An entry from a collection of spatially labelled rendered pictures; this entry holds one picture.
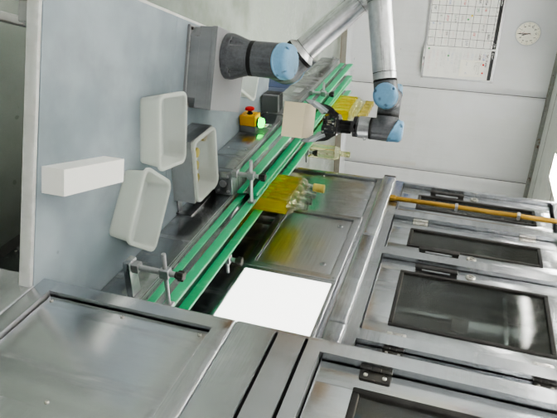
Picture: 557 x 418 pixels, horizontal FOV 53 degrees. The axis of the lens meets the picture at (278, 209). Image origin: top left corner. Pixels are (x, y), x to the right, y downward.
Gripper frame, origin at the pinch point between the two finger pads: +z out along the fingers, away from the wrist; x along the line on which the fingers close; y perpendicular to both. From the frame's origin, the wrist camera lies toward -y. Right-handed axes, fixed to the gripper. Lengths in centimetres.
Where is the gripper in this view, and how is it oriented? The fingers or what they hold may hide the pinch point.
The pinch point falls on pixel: (302, 120)
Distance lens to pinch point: 204.5
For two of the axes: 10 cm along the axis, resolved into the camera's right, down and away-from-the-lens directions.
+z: -9.5, -1.5, 2.8
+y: -3.0, 1.3, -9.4
